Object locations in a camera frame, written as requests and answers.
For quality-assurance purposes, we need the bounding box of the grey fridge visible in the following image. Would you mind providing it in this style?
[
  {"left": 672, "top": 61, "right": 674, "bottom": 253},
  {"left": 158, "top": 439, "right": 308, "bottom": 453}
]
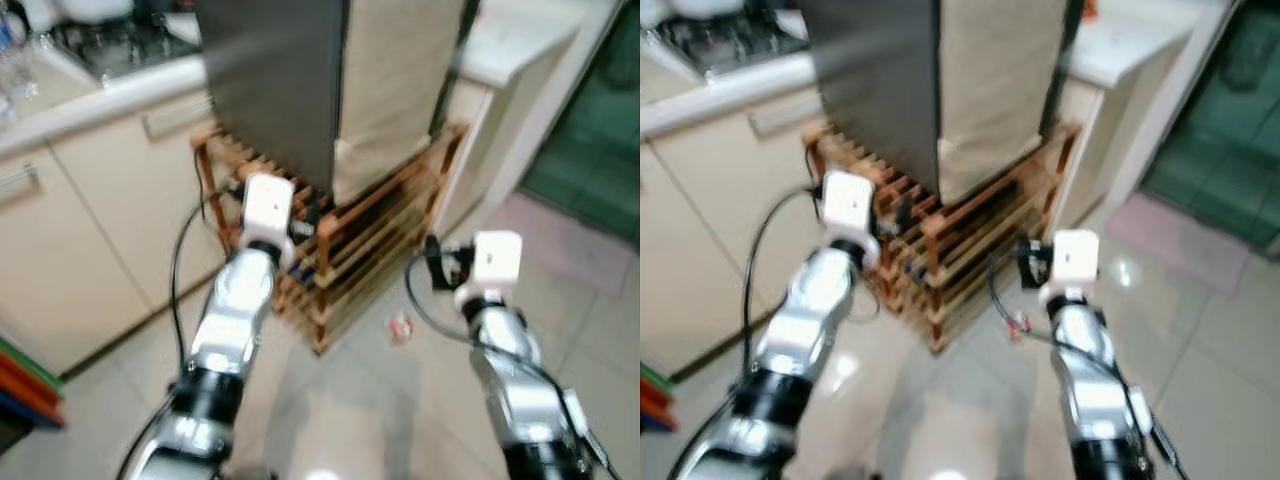
[
  {"left": 800, "top": 0, "right": 1086, "bottom": 206},
  {"left": 195, "top": 0, "right": 481, "bottom": 206}
]

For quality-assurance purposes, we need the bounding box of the wooden slatted rack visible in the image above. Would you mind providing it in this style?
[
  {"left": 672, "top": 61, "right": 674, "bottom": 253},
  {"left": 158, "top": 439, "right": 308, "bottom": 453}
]
[
  {"left": 192, "top": 122, "right": 469, "bottom": 353},
  {"left": 803, "top": 122, "right": 1083, "bottom": 353}
]

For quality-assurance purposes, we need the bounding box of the glossy cream end cabinet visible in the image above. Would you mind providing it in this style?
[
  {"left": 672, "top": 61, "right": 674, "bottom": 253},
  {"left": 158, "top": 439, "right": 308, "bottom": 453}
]
[
  {"left": 1045, "top": 75, "right": 1161, "bottom": 236},
  {"left": 432, "top": 75, "right": 546, "bottom": 236}
]

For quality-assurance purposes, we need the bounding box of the pink floor mat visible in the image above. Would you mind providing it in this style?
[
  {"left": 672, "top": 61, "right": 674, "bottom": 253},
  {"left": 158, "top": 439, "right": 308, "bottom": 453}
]
[{"left": 1105, "top": 192, "right": 1280, "bottom": 291}]

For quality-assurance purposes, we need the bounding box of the beige crinkled cloth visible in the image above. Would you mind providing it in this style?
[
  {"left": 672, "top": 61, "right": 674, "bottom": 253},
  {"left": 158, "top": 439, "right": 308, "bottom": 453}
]
[
  {"left": 935, "top": 0, "right": 1071, "bottom": 206},
  {"left": 332, "top": 0, "right": 469, "bottom": 206}
]

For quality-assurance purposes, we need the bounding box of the cream kitchen cabinet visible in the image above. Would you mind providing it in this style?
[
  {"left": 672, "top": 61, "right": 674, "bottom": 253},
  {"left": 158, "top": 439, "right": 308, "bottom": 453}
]
[
  {"left": 0, "top": 85, "right": 231, "bottom": 376},
  {"left": 640, "top": 85, "right": 841, "bottom": 376}
]

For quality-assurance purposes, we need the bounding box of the steel gas hob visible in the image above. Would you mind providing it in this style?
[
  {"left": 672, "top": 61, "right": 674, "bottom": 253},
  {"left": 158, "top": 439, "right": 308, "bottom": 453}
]
[
  {"left": 50, "top": 12, "right": 201, "bottom": 83},
  {"left": 655, "top": 10, "right": 811, "bottom": 81}
]

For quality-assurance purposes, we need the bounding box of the orange board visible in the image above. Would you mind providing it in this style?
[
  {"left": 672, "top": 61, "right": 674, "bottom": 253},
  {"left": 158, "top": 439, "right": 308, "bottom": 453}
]
[
  {"left": 640, "top": 378, "right": 676, "bottom": 426},
  {"left": 0, "top": 355, "right": 66, "bottom": 421}
]

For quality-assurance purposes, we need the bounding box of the white pot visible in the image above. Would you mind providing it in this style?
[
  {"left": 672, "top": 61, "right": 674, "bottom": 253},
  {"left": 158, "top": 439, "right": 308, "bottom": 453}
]
[
  {"left": 55, "top": 0, "right": 136, "bottom": 23},
  {"left": 668, "top": 0, "right": 746, "bottom": 21}
]

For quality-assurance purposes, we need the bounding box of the beige counter mat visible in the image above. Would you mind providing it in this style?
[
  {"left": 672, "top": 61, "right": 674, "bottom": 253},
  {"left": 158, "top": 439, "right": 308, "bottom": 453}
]
[{"left": 0, "top": 65, "right": 96, "bottom": 136}]

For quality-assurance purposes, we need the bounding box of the clear plastic water bottle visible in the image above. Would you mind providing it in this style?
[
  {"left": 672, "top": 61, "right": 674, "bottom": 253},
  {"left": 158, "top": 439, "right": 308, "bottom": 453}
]
[{"left": 0, "top": 10, "right": 36, "bottom": 111}]

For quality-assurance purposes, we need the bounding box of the blue board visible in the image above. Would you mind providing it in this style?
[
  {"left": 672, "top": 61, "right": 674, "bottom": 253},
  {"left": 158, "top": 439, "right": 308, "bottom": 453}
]
[{"left": 0, "top": 395, "right": 61, "bottom": 431}]

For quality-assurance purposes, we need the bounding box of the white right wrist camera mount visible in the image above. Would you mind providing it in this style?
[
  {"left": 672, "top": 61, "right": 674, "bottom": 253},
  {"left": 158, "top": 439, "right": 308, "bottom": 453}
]
[
  {"left": 455, "top": 230, "right": 524, "bottom": 311},
  {"left": 1040, "top": 230, "right": 1101, "bottom": 306}
]

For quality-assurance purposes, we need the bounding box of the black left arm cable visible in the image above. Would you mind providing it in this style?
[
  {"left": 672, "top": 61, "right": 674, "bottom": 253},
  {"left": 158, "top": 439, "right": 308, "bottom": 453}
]
[
  {"left": 115, "top": 185, "right": 246, "bottom": 480},
  {"left": 740, "top": 185, "right": 831, "bottom": 381}
]

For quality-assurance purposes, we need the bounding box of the silver cabinet handle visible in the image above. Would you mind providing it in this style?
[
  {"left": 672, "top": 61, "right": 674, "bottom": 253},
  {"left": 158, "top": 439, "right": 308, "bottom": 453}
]
[
  {"left": 0, "top": 165, "right": 43, "bottom": 201},
  {"left": 748, "top": 92, "right": 823, "bottom": 136},
  {"left": 142, "top": 95, "right": 213, "bottom": 139}
]

